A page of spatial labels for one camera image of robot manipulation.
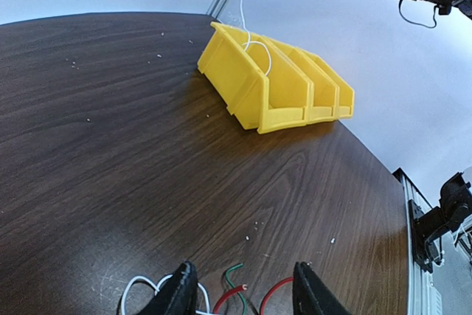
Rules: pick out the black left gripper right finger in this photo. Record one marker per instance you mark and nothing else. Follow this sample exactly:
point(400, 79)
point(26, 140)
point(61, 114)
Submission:
point(311, 296)

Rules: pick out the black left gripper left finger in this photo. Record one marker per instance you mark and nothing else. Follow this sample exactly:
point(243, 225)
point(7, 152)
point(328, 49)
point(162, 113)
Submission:
point(178, 296)

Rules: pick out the yellow bin right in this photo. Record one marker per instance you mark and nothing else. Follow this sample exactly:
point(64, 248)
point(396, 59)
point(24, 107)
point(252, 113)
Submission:
point(346, 92)

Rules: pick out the yellow bin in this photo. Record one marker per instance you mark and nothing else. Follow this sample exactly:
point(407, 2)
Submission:
point(346, 92)
point(323, 97)
point(263, 88)

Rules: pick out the yellow bin middle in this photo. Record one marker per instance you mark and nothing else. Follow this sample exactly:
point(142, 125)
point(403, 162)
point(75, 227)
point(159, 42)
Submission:
point(323, 97)

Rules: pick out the yellow bin left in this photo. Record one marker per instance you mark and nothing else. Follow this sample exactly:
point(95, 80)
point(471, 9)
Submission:
point(263, 88)

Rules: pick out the aluminium front rail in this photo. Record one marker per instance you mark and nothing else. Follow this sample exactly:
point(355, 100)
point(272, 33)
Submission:
point(422, 296)

